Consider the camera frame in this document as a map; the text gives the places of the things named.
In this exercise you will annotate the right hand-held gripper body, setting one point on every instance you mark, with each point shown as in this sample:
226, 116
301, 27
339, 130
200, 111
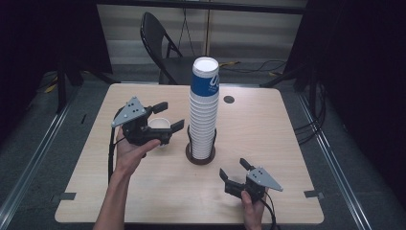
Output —
261, 179

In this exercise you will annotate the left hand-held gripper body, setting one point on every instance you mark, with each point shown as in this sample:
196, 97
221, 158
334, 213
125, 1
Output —
135, 127

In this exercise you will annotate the blue-banded white paper cup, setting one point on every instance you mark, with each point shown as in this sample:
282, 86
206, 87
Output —
158, 123

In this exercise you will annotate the stack of paper cups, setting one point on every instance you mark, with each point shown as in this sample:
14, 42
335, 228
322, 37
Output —
203, 121

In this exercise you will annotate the person's left hand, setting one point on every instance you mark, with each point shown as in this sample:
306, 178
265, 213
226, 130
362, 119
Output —
129, 158

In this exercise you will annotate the person's right hand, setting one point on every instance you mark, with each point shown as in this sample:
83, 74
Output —
253, 214

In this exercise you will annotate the black floor tape strip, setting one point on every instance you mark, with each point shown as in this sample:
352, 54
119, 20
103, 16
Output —
83, 119

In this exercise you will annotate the grey tape piece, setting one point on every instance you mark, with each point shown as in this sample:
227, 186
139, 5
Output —
67, 196
313, 194

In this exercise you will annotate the dark round table grommet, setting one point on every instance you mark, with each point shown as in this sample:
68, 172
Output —
229, 99

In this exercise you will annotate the black folding chair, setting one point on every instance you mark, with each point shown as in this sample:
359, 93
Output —
150, 32

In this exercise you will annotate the black metal stand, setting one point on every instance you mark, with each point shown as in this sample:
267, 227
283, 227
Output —
281, 78
61, 92

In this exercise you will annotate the yellow floor tape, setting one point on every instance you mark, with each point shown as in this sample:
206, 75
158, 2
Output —
50, 88

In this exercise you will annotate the dark horizontal beam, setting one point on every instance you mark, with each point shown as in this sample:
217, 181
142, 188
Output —
223, 6

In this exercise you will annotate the black curtain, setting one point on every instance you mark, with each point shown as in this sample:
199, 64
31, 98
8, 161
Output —
367, 80
38, 48

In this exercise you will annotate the metal floor rail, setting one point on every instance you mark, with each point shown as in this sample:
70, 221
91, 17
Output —
335, 166
32, 166

